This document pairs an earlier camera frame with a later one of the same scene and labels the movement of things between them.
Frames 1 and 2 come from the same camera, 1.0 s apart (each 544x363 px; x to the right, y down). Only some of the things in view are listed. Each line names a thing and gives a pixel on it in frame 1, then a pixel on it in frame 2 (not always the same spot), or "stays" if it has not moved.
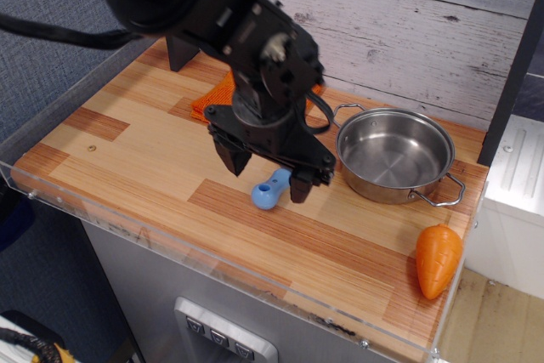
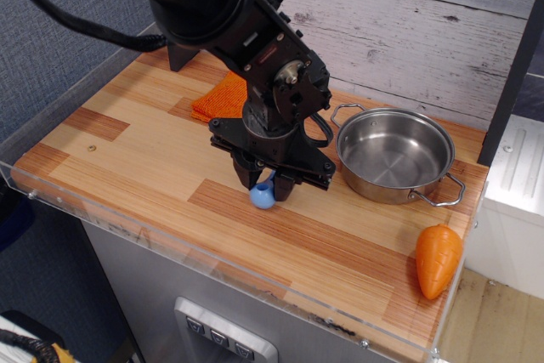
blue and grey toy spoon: x=266 y=195 stays
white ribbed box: x=507 y=244 stays
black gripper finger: x=300 y=185 → x=282 y=187
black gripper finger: x=234 y=157 → x=248 y=177
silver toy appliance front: x=179 y=310 stays
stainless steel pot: x=396 y=155 stays
